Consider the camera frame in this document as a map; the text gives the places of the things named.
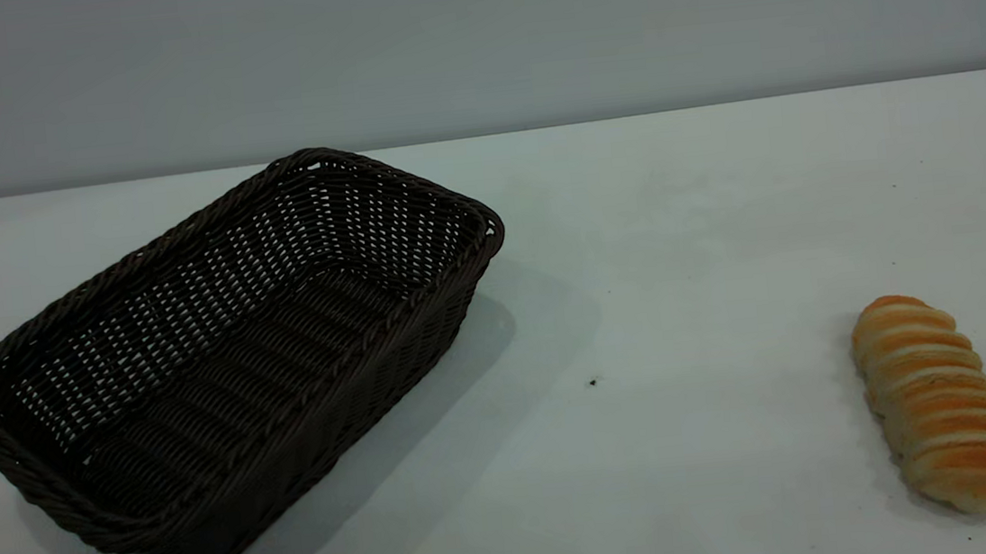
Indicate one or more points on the dark brown woven basket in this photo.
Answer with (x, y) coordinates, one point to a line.
(225, 402)

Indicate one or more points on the golden ridged bread loaf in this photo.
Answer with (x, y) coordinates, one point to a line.
(935, 402)

